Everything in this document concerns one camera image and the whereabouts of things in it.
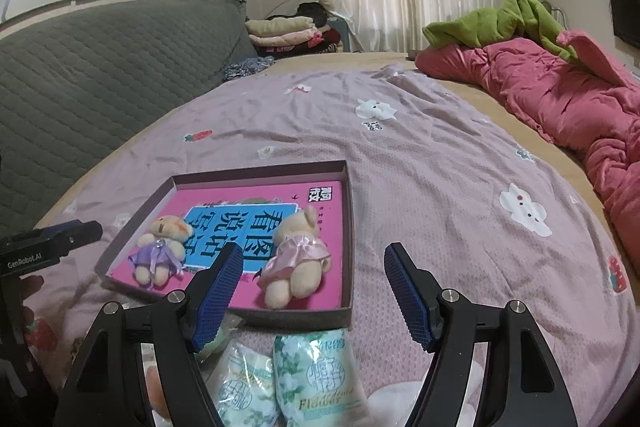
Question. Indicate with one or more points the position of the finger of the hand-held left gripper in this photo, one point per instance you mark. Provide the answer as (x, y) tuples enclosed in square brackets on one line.
[(80, 237), (55, 230)]

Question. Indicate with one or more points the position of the orange makeup sponge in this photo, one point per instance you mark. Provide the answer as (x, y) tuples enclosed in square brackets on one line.
[(157, 389)]

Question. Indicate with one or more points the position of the shallow brown cardboard box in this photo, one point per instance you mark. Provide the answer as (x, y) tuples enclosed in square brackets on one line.
[(300, 316)]

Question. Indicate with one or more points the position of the stack of folded clothes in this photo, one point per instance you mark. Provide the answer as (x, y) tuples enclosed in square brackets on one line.
[(285, 32)]

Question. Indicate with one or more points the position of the blue grey cabinet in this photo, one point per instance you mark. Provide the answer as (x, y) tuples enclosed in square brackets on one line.
[(345, 34)]

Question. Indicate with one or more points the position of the teddy bear in pink dress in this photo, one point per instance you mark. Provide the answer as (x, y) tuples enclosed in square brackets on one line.
[(295, 257)]

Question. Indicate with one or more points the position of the grey quilted headboard cover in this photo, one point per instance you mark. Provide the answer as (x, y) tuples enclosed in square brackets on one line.
[(100, 72)]

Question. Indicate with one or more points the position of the pink children's book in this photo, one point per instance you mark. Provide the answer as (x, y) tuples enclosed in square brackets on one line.
[(225, 199)]

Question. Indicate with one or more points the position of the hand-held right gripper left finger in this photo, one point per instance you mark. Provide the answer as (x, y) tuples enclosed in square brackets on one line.
[(215, 302)]

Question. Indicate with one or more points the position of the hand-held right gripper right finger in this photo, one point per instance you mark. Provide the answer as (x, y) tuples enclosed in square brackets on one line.
[(407, 302)]

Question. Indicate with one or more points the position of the person's left hand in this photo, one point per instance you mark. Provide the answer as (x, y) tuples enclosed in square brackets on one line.
[(34, 297)]

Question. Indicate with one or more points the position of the blue patterned cloth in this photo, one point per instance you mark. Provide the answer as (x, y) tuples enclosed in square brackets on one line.
[(247, 68)]

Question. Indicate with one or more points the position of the large green floral tissue packet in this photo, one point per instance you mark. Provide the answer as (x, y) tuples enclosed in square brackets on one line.
[(315, 382)]

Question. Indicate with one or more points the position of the green blanket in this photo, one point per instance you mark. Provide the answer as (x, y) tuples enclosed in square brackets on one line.
[(520, 17)]

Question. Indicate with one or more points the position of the small dark object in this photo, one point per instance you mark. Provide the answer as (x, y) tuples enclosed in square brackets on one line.
[(415, 55)]

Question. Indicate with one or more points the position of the small green floral tissue packet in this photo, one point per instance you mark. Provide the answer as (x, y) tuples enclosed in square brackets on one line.
[(240, 387)]

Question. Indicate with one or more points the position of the black wall television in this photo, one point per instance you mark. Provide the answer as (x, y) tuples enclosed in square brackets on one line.
[(625, 22)]

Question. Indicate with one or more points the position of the teddy bear in purple dress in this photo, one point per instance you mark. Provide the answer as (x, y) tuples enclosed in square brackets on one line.
[(160, 252)]

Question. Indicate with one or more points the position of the pink quilt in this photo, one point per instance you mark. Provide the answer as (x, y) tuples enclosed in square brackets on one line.
[(550, 92)]

